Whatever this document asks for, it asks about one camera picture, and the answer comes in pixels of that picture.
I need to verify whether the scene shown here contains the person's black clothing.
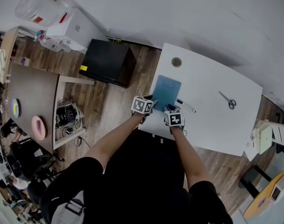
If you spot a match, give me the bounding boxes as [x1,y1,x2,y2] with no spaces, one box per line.
[40,129,234,224]

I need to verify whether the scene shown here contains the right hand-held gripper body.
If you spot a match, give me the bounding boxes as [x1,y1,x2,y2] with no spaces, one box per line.
[164,104,185,127]

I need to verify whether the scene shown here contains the black-handled scissors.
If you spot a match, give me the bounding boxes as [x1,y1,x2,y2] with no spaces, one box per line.
[218,91,237,110]

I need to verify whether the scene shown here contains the person's left forearm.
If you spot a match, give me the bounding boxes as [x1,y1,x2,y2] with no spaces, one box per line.
[83,113,145,170]

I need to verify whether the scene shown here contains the white wooden chair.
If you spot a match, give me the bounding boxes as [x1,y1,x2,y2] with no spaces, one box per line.
[244,119,284,162]

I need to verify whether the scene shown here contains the grey bag with black buckle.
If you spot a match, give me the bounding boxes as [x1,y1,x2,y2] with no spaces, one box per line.
[53,190,86,224]

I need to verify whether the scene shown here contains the bundle of cables and devices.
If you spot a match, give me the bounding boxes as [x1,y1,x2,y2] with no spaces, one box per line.
[55,98,84,135]

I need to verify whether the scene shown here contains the pink plate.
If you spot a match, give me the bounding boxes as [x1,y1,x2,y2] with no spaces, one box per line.
[31,115,47,140]

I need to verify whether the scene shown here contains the black cabinet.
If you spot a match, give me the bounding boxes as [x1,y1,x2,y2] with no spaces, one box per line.
[78,38,137,89]

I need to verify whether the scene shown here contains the black marker pen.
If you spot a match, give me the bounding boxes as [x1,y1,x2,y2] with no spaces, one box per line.
[176,98,197,113]

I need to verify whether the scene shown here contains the black floor cable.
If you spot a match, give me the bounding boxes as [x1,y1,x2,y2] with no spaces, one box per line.
[74,135,91,149]

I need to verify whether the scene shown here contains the pale green box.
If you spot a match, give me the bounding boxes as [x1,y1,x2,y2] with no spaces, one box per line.
[258,125,273,155]

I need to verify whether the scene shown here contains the white water dispenser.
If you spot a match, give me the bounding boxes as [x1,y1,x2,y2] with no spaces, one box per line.
[45,7,107,53]

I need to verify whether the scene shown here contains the orange round table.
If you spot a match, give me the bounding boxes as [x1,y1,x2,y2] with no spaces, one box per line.
[243,171,284,219]

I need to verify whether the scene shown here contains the large clear water bottle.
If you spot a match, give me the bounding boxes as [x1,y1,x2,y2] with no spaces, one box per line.
[14,0,74,28]

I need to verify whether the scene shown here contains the light wooden table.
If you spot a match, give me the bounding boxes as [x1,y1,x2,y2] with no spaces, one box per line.
[0,27,37,84]

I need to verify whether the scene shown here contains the blue notebook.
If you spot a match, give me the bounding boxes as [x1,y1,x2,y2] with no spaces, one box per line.
[152,75,182,112]

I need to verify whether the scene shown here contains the clear empty water jugs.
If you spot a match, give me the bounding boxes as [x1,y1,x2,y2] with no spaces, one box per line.
[34,30,72,52]

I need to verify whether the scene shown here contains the brown table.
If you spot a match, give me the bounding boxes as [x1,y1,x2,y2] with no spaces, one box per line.
[7,63,95,154]

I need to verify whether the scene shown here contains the white foam packaging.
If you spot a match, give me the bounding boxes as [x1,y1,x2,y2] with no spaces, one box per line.
[244,127,262,162]

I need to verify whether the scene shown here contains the white box-shaped device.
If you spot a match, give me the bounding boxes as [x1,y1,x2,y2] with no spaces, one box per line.
[269,183,284,204]

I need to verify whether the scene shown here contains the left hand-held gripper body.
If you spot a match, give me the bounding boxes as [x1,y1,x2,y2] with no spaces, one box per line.
[131,95,156,114]

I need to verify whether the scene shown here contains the person's right forearm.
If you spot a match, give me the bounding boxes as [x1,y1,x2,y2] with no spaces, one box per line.
[171,126,217,191]

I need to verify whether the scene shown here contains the white rectangular table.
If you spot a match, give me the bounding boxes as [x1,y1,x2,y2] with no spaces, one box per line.
[137,42,263,157]

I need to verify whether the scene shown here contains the blue yellow plate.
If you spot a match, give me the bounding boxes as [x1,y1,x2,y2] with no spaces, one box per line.
[11,98,21,119]

